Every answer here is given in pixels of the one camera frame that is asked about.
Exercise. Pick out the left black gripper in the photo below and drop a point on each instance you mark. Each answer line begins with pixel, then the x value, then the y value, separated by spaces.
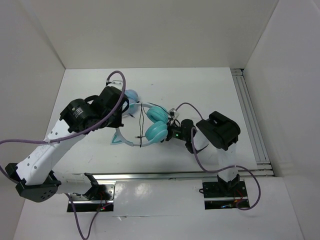
pixel 117 122

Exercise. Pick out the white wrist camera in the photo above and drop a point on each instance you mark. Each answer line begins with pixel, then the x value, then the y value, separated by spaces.
pixel 114 83
pixel 174 114

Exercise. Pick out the teal cat ear headphones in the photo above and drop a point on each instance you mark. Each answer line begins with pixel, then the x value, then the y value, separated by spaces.
pixel 153 121

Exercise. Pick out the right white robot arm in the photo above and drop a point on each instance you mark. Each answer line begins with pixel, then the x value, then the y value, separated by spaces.
pixel 219 131

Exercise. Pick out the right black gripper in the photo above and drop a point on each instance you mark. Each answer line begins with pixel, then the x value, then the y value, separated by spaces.
pixel 169 127

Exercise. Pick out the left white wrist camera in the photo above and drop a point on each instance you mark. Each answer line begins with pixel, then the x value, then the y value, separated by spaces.
pixel 114 83

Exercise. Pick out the aluminium rail at right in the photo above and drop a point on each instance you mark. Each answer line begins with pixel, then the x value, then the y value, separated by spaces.
pixel 254 133

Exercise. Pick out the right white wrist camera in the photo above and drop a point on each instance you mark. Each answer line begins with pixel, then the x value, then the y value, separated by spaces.
pixel 174 114

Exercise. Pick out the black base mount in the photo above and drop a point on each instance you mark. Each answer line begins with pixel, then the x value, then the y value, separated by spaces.
pixel 102 200
pixel 215 199

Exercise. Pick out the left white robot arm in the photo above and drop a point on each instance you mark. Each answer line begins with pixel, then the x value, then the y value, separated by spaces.
pixel 35 179

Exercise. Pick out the pink blue cat ear headphones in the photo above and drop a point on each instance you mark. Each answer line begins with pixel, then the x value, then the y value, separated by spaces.
pixel 130 106

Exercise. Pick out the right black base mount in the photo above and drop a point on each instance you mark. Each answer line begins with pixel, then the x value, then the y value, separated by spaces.
pixel 215 199

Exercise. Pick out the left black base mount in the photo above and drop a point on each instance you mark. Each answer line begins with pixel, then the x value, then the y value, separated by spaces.
pixel 102 200

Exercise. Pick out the aluminium rail at front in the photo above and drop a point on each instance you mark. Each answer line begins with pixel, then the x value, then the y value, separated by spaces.
pixel 176 175

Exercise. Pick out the aluminium rail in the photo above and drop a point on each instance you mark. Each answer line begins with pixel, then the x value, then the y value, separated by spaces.
pixel 254 133
pixel 176 175

